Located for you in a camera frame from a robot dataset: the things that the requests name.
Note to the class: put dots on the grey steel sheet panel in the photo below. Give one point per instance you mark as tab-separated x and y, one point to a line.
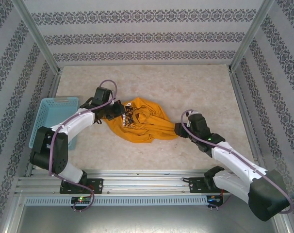
147	219

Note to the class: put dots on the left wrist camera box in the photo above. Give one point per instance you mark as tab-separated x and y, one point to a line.
102	94

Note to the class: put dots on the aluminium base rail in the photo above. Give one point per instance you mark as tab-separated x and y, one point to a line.
142	179

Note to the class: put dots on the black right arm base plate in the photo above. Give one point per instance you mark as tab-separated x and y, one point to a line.
195	185

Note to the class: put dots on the right circuit board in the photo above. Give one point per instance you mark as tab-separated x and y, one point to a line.
213	199

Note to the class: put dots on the aluminium corner post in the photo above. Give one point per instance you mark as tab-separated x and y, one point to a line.
35	36
251	36

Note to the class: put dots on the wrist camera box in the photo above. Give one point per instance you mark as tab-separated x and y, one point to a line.
102	94
197	122

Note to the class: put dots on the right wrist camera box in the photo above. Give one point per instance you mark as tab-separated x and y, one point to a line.
197	122

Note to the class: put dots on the left circuit board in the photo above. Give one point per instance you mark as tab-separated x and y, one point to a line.
81	200

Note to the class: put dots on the circuit board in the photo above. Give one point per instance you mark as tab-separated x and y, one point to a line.
213	199
81	200

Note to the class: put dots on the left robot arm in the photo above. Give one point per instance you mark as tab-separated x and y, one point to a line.
50	150

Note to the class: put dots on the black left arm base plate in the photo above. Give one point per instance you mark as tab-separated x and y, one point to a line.
96	185

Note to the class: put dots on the light blue plastic basket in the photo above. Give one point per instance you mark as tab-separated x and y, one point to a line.
44	116

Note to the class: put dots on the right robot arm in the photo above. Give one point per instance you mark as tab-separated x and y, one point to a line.
239	162

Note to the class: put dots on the yellow printed t-shirt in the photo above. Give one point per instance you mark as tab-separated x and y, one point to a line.
147	128

